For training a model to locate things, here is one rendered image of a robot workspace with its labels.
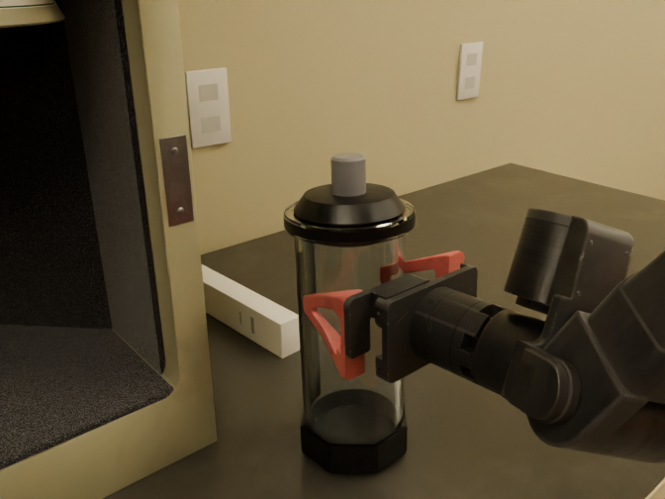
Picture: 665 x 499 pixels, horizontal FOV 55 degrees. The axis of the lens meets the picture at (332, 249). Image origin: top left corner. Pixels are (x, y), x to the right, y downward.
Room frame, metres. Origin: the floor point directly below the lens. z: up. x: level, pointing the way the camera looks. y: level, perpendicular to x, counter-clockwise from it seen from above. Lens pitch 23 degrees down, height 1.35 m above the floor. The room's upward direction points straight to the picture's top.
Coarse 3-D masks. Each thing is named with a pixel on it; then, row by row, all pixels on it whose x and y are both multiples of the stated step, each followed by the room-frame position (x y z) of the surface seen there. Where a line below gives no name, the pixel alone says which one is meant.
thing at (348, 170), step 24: (336, 168) 0.49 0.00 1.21; (360, 168) 0.49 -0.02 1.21; (312, 192) 0.50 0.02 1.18; (336, 192) 0.49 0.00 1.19; (360, 192) 0.48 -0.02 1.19; (384, 192) 0.49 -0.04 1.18; (312, 216) 0.46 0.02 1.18; (336, 216) 0.45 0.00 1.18; (360, 216) 0.45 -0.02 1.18; (384, 216) 0.46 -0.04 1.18
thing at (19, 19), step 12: (0, 0) 0.43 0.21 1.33; (12, 0) 0.43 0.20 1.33; (24, 0) 0.44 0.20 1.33; (36, 0) 0.46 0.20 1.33; (48, 0) 0.47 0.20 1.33; (0, 12) 0.42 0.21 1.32; (12, 12) 0.43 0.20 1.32; (24, 12) 0.44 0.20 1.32; (36, 12) 0.45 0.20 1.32; (48, 12) 0.46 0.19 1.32; (60, 12) 0.49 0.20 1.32; (0, 24) 0.42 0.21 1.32; (12, 24) 0.43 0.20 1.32; (24, 24) 0.43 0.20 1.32; (36, 24) 0.44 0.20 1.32
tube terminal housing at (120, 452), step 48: (144, 0) 0.47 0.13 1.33; (144, 48) 0.46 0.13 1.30; (144, 96) 0.49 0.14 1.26; (144, 144) 0.49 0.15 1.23; (144, 192) 0.48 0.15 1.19; (192, 192) 0.48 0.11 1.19; (192, 240) 0.48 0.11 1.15; (192, 288) 0.48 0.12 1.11; (192, 336) 0.47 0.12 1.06; (192, 384) 0.47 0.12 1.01; (96, 432) 0.41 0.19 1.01; (144, 432) 0.44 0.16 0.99; (192, 432) 0.47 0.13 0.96; (0, 480) 0.37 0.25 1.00; (48, 480) 0.39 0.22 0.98; (96, 480) 0.41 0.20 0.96
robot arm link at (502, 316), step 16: (528, 304) 0.36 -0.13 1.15; (496, 320) 0.37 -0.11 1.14; (512, 320) 0.37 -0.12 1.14; (528, 320) 0.36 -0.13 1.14; (480, 336) 0.36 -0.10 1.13; (496, 336) 0.36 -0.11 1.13; (512, 336) 0.35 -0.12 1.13; (528, 336) 0.35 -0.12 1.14; (480, 352) 0.36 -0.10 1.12; (496, 352) 0.35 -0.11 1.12; (512, 352) 0.34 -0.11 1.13; (480, 368) 0.35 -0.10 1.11; (496, 368) 0.34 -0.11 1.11; (480, 384) 0.36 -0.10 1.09; (496, 384) 0.34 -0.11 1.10
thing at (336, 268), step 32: (320, 224) 0.45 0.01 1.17; (384, 224) 0.45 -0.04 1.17; (320, 256) 0.45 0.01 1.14; (352, 256) 0.45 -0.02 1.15; (384, 256) 0.45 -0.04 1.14; (320, 288) 0.45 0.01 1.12; (352, 288) 0.44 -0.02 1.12; (320, 352) 0.45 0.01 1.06; (320, 384) 0.45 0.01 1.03; (352, 384) 0.44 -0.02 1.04; (384, 384) 0.45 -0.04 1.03; (320, 416) 0.45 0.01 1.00; (352, 416) 0.44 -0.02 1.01; (384, 416) 0.44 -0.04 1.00
